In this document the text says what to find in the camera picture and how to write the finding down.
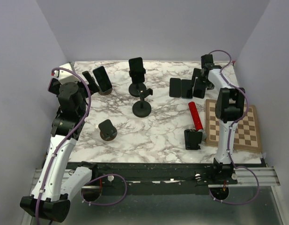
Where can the right black folding stand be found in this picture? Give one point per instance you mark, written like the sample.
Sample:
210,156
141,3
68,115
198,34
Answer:
193,139

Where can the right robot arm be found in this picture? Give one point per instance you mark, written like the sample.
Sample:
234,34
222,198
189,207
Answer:
229,109

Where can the red cylinder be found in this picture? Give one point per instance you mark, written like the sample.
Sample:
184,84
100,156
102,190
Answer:
195,116

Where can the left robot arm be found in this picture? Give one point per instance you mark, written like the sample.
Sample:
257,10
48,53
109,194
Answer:
51,197

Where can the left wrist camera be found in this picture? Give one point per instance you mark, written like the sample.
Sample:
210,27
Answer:
66,77

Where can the aluminium frame rail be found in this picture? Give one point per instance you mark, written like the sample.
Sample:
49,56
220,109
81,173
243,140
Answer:
253,176

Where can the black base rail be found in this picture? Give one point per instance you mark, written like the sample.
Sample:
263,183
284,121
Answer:
157,179

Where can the back centre black stand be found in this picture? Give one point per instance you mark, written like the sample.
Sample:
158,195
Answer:
136,89

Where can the black clamp stand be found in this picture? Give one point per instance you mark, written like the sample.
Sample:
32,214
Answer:
142,108

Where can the wooden chessboard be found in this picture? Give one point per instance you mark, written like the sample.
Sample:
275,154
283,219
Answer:
247,135

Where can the teal phone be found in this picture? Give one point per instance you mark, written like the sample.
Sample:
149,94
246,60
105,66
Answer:
186,89

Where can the black phone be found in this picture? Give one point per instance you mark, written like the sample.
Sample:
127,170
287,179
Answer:
136,70
102,78
175,88
199,89

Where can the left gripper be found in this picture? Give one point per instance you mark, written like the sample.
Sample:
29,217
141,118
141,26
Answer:
92,86

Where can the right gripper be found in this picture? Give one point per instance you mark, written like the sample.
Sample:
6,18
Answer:
196,73

